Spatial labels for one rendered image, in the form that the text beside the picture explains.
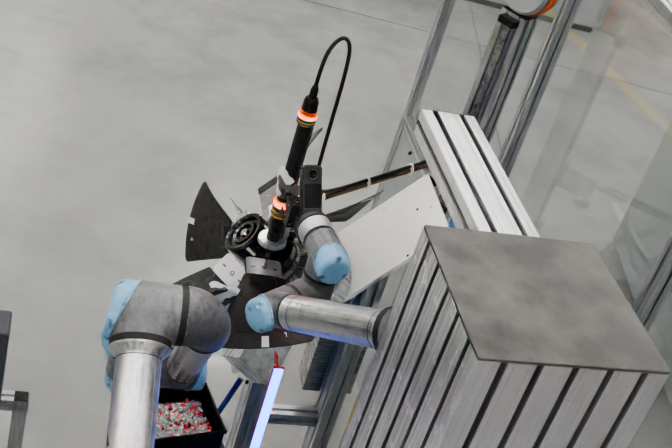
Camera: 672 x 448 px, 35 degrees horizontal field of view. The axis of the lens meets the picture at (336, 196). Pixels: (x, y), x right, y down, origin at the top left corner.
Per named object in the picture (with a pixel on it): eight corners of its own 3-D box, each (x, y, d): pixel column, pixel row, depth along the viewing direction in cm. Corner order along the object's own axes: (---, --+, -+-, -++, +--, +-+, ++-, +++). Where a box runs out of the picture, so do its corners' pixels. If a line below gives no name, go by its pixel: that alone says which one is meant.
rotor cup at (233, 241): (283, 229, 278) (253, 198, 271) (303, 252, 265) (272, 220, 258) (243, 267, 277) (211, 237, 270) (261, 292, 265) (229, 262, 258)
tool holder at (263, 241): (278, 228, 261) (288, 195, 256) (297, 244, 258) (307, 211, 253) (251, 237, 255) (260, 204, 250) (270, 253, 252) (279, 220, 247)
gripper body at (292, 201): (277, 211, 243) (291, 244, 234) (286, 181, 238) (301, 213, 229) (308, 212, 246) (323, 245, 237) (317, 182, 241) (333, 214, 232)
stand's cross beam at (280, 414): (313, 416, 315) (317, 407, 313) (315, 426, 312) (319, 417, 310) (252, 412, 310) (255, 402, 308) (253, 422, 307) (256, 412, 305)
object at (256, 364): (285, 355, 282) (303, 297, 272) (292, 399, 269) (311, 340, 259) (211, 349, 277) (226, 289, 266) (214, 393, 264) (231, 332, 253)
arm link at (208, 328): (248, 284, 204) (203, 354, 247) (191, 277, 201) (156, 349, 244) (245, 342, 199) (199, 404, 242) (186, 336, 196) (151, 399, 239)
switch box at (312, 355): (345, 372, 323) (365, 318, 311) (350, 394, 316) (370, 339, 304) (298, 368, 319) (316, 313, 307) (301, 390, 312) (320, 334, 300)
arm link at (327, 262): (312, 288, 222) (323, 257, 217) (297, 255, 230) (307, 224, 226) (346, 288, 225) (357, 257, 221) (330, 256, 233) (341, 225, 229)
